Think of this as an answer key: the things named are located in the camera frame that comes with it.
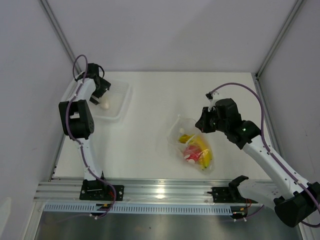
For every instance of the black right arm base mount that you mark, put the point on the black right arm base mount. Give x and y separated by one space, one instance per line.
226 194

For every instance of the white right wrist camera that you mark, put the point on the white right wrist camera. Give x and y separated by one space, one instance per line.
213 97

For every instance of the left aluminium frame post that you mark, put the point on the left aluminium frame post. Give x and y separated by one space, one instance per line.
57 29

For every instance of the white radish with green top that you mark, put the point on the white radish with green top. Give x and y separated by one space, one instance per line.
104 104

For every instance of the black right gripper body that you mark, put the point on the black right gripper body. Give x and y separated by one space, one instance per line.
221 124

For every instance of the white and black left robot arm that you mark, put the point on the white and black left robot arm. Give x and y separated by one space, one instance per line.
78 123

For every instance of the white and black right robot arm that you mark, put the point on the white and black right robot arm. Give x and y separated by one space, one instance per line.
295 198

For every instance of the white perforated plastic basket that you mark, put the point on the white perforated plastic basket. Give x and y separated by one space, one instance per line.
117 100

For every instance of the clear zip top bag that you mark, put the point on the clear zip top bag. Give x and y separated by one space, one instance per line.
185 126

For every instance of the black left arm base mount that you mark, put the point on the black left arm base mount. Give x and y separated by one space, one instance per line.
102 192

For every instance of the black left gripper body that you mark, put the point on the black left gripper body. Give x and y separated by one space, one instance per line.
101 90

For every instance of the yellow banana bunch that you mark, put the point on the yellow banana bunch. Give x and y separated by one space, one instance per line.
206 155

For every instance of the aluminium mounting rail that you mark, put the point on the aluminium mounting rail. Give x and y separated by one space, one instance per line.
145 191

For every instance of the aluminium frame post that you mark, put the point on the aluminium frame post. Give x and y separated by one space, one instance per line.
57 29
282 33

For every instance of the right aluminium frame post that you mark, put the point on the right aluminium frame post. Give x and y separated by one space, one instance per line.
282 33

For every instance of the white slotted cable duct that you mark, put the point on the white slotted cable duct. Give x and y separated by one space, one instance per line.
133 208

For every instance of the red apple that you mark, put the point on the red apple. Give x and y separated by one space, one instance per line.
192 154

